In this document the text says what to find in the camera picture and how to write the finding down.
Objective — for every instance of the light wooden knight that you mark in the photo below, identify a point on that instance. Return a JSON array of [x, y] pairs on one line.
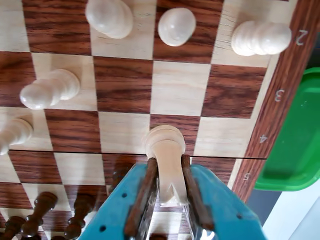
[[167, 150]]

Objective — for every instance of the green plastic lid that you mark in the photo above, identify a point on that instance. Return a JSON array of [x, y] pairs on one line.
[[290, 130]]

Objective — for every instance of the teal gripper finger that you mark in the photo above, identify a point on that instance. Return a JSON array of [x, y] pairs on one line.
[[225, 212], [117, 212]]

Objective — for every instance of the dark grey mat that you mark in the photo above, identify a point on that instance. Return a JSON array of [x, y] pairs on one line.
[[262, 200]]

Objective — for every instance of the dark wooden pawn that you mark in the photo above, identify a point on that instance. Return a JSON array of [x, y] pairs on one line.
[[13, 227], [40, 212], [78, 217]]

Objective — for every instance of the light wooden pawn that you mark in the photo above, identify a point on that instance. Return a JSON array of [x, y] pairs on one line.
[[260, 38], [110, 17], [15, 135], [176, 27], [50, 90]]

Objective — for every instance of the wooden folding chess board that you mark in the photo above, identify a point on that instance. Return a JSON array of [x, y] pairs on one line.
[[125, 82]]

